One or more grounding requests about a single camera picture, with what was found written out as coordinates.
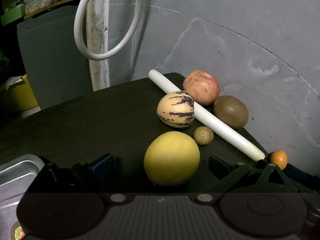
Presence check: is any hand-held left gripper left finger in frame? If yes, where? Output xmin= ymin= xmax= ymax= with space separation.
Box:
xmin=37 ymin=152 xmax=128 ymax=203

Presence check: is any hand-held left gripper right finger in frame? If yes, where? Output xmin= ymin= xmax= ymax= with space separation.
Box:
xmin=196 ymin=154 xmax=302 ymax=203

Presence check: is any round yellow lemon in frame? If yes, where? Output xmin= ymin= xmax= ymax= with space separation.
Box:
xmin=143 ymin=131 xmax=201 ymax=186

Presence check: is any metal baking tray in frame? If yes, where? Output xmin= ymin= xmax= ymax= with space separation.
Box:
xmin=0 ymin=154 xmax=45 ymax=240

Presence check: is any small brown walnut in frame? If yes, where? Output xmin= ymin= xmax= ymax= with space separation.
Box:
xmin=193 ymin=126 xmax=214 ymax=145

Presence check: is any white rod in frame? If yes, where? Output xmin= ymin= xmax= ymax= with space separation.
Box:
xmin=148 ymin=69 xmax=265 ymax=161

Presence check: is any brown kiwi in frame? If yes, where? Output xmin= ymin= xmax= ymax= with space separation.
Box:
xmin=213 ymin=95 xmax=249 ymax=129

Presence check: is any small orange mandarin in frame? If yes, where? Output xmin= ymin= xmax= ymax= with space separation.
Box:
xmin=270 ymin=150 xmax=288 ymax=170

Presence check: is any striped pepino melon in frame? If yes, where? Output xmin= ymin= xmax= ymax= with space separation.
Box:
xmin=156 ymin=91 xmax=195 ymax=129

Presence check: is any red apple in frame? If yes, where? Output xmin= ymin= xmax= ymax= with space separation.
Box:
xmin=183 ymin=70 xmax=220 ymax=106

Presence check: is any yellow box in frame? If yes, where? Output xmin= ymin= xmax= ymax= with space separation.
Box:
xmin=0 ymin=74 xmax=39 ymax=113

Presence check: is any dark grey cabinet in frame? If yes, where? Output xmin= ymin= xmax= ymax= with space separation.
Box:
xmin=16 ymin=4 xmax=93 ymax=110

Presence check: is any green box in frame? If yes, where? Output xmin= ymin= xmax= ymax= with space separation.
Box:
xmin=0 ymin=5 xmax=27 ymax=27

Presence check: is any white hose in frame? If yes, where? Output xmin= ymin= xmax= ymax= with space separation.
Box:
xmin=74 ymin=0 xmax=144 ymax=61

